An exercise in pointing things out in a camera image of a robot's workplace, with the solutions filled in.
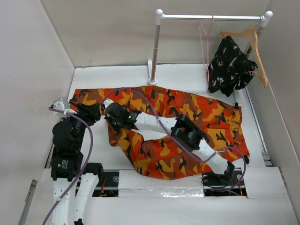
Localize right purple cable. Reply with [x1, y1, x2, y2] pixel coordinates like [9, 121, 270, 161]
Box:
[101, 88, 247, 188]

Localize orange camouflage trousers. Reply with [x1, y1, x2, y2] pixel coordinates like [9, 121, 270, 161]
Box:
[70, 86, 249, 183]

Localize black white patterned garment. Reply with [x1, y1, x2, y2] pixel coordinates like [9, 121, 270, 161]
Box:
[208, 36, 258, 97]

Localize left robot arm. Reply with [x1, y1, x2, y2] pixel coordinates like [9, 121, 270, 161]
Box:
[46, 101, 105, 225]

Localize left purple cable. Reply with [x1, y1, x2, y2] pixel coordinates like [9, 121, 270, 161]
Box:
[42, 106, 95, 225]

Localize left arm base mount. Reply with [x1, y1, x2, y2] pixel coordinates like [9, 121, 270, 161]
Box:
[92, 170, 120, 197]

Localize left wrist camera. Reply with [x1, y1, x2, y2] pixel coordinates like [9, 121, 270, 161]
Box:
[52, 97, 77, 117]

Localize pink wire hanger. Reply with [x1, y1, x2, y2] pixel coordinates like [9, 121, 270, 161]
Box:
[198, 14, 214, 83]

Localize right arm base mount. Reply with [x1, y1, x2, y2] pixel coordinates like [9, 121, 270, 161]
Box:
[201, 171, 247, 197]

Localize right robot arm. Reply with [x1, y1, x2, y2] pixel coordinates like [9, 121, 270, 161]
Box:
[104, 99, 235, 185]

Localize white clothes rack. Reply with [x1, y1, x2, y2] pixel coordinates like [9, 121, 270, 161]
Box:
[147, 9, 273, 85]

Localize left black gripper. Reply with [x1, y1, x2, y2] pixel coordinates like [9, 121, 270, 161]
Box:
[62, 102, 100, 149]

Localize wooden hanger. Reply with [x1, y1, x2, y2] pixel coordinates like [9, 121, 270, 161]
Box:
[219, 29, 269, 88]

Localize purple cable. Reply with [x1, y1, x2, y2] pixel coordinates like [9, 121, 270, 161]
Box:
[42, 106, 95, 225]
[101, 88, 247, 188]

